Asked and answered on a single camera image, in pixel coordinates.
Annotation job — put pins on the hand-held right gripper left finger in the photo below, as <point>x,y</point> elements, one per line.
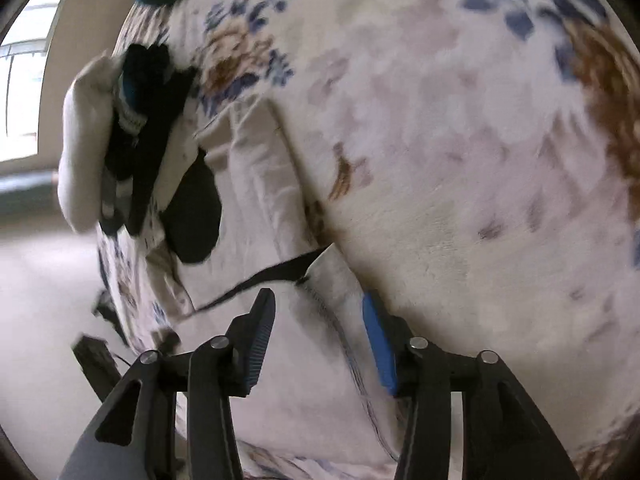
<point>261,336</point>

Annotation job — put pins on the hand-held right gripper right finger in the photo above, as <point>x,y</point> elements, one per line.
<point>376,341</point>

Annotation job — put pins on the black sock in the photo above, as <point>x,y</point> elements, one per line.
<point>194,215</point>

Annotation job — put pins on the black stand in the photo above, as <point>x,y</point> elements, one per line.
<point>97,365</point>

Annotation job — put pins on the floral print blanket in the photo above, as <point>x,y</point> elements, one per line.
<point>450,160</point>

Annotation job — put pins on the white sock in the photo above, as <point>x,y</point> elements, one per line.
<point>82,150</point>

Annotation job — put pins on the window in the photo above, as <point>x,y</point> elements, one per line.
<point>25,60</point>

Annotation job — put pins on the dark green rail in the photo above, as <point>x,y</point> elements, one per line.
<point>25,192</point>

